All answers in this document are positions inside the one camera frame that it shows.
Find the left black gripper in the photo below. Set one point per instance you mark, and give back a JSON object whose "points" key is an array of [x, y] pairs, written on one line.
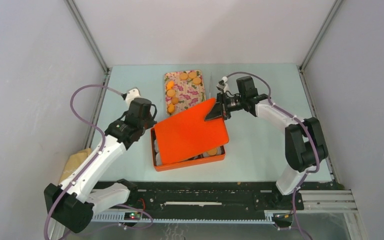
{"points": [[151, 121]]}

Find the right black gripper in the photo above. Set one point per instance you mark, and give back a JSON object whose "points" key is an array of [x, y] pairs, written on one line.
{"points": [[219, 110]]}

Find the orange tin lid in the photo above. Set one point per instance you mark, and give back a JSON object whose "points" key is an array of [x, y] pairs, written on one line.
{"points": [[187, 134]]}

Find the round orange cookie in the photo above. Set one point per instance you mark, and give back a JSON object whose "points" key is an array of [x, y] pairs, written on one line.
{"points": [[197, 81], [171, 93], [183, 76], [212, 152], [192, 74], [174, 100]]}

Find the orange tin box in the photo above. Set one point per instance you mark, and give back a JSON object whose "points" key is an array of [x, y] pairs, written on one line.
{"points": [[193, 161]]}

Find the metal tongs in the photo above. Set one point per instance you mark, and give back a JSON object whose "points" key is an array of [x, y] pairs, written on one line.
{"points": [[210, 86]]}

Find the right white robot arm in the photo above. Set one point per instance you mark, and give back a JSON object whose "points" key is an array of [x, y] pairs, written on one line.
{"points": [[305, 145]]}

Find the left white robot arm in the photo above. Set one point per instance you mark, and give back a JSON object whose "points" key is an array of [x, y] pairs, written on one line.
{"points": [[73, 203]]}

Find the white paper cup back-left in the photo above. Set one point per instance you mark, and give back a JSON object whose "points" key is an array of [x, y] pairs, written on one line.
{"points": [[156, 148]]}

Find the floral tray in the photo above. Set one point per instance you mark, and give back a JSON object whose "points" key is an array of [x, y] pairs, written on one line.
{"points": [[189, 94]]}

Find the white paper cup front-right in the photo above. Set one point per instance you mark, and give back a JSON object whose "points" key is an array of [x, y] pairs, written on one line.
{"points": [[205, 155]]}

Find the orange fish cookie top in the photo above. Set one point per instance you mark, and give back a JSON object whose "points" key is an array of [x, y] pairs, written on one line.
{"points": [[169, 85]]}

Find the white paper cup front-left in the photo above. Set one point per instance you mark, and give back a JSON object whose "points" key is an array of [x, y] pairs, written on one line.
{"points": [[158, 160]]}

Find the tan cloth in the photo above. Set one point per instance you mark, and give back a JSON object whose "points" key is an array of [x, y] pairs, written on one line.
{"points": [[73, 162]]}

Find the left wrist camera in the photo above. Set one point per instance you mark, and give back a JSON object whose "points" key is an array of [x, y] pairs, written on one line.
{"points": [[130, 95]]}

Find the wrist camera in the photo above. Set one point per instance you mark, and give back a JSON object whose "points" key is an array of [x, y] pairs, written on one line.
{"points": [[222, 85], [130, 95]]}

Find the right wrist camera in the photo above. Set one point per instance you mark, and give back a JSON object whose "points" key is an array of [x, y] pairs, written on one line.
{"points": [[222, 85]]}

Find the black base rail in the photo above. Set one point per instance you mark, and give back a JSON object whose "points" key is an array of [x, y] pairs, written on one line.
{"points": [[225, 201]]}

